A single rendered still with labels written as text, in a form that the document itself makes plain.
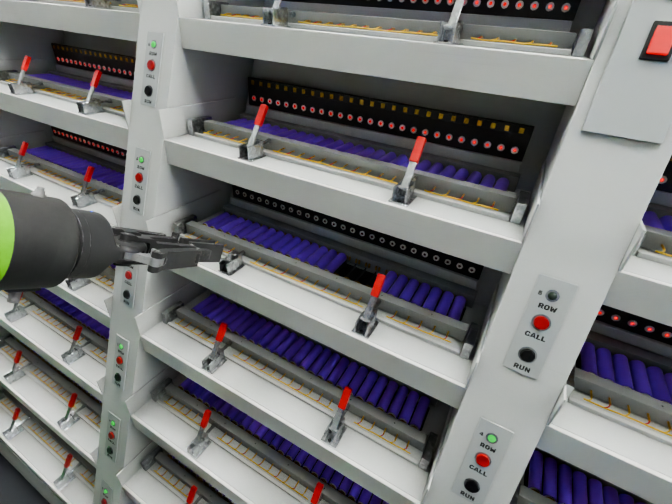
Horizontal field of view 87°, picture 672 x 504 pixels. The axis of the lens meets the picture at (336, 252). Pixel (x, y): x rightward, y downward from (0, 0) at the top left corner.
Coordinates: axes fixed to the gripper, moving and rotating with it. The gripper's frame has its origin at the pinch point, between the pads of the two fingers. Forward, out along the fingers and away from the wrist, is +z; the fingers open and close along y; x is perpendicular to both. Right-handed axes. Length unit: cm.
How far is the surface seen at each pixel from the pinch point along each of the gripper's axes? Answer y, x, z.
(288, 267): 9.2, 0.4, 12.0
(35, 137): -88, 6, 19
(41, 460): -55, -82, 22
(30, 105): -62, 14, 4
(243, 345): 3.1, -18.2, 15.4
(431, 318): 35.0, 1.5, 12.1
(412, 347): 34.1, -3.0, 9.0
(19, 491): -62, -98, 23
